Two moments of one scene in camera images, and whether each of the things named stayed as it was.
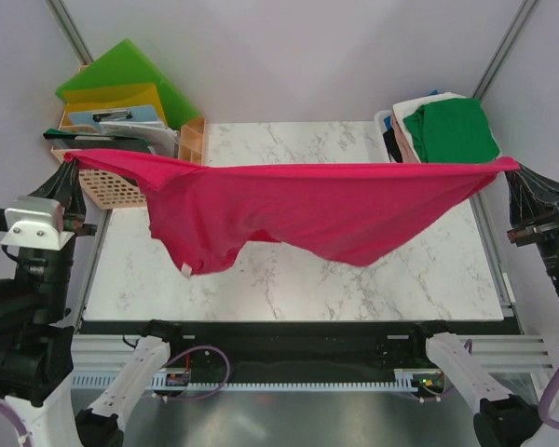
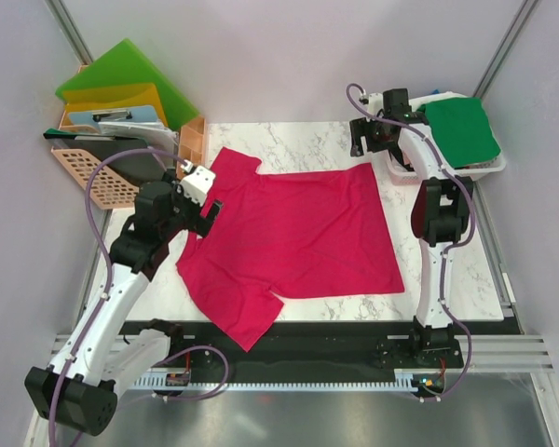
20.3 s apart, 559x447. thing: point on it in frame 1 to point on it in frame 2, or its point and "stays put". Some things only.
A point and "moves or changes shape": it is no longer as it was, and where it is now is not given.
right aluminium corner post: x=506 y=48 stays put
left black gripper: x=60 y=182 to x=203 y=223
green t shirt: x=456 y=131 stays put
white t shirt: x=404 y=109 stays put
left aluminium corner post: x=71 y=30 stays put
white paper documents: x=160 y=139 stays put
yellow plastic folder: x=93 y=97 stays put
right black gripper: x=529 y=186 to x=359 y=128
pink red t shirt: x=337 y=214 moves or changes shape
